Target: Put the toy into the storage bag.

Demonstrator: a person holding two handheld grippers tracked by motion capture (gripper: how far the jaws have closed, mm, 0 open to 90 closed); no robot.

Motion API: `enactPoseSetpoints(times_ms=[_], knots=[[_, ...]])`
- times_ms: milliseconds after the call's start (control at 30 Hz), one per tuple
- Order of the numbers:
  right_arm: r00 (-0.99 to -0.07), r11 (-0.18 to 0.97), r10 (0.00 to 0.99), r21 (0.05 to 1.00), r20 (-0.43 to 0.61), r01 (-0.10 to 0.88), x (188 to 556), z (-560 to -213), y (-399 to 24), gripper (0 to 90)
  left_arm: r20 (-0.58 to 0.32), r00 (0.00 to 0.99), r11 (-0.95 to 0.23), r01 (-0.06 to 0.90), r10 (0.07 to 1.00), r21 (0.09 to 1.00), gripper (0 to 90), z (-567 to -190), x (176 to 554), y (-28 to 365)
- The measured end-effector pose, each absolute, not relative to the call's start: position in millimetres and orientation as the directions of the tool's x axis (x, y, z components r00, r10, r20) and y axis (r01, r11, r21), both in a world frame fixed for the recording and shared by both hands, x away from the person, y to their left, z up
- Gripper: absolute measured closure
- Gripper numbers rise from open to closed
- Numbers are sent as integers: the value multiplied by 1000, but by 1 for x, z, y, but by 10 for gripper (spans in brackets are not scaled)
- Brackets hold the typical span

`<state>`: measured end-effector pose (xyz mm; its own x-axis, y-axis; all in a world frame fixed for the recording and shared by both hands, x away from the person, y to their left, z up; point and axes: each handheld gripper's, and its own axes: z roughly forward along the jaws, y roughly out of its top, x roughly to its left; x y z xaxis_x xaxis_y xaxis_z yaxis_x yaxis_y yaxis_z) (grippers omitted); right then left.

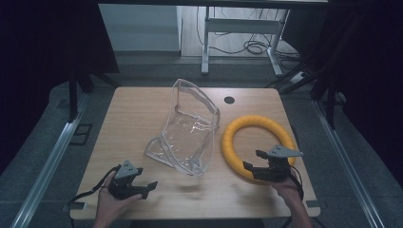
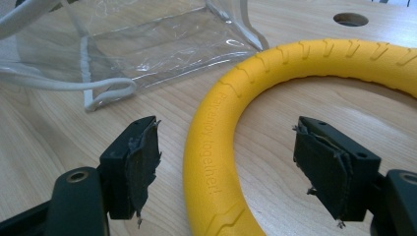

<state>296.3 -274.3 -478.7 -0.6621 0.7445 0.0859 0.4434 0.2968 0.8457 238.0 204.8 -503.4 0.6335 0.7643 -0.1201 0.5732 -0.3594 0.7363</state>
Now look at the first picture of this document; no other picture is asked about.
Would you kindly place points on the black metal stand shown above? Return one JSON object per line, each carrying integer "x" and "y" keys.
{"x": 73, "y": 95}
{"x": 331, "y": 107}

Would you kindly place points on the person's left hand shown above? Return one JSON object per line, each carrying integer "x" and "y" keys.
{"x": 109, "y": 205}

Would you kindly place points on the white desk frame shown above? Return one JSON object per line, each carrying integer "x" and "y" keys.
{"x": 240, "y": 26}

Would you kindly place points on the white power strip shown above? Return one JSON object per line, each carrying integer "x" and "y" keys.
{"x": 298, "y": 77}

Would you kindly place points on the black table grommet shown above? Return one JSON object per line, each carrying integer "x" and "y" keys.
{"x": 229, "y": 100}

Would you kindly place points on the black floor tape frame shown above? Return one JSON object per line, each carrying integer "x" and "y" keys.
{"x": 80, "y": 133}

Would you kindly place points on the person's right hand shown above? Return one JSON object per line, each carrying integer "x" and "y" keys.
{"x": 290, "y": 191}

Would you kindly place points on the clear plastic bag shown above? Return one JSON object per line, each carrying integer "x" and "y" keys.
{"x": 187, "y": 136}

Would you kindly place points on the aluminium rail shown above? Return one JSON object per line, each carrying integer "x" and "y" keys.
{"x": 348, "y": 171}
{"x": 47, "y": 167}

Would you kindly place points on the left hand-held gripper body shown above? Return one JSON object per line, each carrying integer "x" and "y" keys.
{"x": 126, "y": 171}

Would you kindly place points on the dark curtain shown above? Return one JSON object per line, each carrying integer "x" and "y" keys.
{"x": 374, "y": 79}
{"x": 47, "y": 63}

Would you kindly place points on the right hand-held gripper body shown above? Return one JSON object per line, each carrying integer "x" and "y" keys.
{"x": 277, "y": 169}

